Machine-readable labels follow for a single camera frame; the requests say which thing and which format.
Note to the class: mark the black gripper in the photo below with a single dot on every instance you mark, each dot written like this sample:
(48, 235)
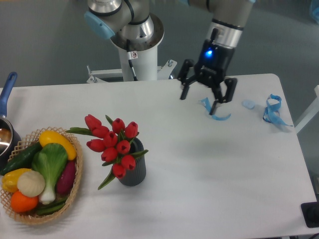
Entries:
(214, 67)

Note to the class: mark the red tulip bouquet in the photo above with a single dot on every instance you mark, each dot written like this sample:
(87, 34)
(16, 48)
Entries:
(114, 144)

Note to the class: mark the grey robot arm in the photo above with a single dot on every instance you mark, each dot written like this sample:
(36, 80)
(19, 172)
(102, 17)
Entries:
(136, 33)

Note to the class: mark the dark grey ribbed vase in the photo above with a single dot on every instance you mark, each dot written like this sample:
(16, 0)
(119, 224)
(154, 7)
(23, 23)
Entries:
(135, 176)

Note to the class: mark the small light blue cap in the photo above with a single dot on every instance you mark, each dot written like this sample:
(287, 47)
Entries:
(248, 104)

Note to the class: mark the knotted blue ribbon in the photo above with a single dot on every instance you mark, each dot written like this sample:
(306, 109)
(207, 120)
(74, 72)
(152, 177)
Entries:
(271, 112)

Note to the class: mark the black device at edge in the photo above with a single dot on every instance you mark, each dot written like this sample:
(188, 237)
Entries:
(310, 212)

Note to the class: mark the yellow squash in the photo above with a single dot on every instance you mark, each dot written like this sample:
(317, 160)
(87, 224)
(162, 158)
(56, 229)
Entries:
(49, 136)

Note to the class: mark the purple sweet potato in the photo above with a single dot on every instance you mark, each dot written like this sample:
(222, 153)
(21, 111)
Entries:
(66, 180)

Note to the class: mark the green bok choy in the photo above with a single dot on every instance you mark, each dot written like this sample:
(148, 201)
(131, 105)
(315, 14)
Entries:
(50, 163)

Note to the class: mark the woven wicker basket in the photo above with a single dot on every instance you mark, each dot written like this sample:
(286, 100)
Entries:
(30, 217)

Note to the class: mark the green bean pods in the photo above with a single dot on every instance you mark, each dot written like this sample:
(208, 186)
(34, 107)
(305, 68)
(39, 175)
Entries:
(51, 208)

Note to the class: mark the dark green cucumber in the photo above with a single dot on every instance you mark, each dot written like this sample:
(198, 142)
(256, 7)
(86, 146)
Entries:
(23, 159)

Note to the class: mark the cream white garlic bulb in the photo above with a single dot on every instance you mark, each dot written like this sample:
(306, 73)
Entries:
(31, 183)

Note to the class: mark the yellow bell pepper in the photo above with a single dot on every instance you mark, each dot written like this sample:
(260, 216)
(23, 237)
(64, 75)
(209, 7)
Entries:
(9, 181)

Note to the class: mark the orange fruit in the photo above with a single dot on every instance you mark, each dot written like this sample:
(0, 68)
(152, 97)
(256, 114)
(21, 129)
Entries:
(21, 203)

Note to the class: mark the white metal base bracket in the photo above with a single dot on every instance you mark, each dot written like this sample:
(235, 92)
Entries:
(115, 75)

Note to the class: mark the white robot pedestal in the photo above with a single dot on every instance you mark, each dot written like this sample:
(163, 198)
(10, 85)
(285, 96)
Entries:
(145, 64)

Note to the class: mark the white frame at right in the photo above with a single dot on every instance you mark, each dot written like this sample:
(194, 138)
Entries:
(309, 113)

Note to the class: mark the blue handled saucepan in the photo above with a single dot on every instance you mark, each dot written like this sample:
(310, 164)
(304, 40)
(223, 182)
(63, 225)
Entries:
(9, 138)

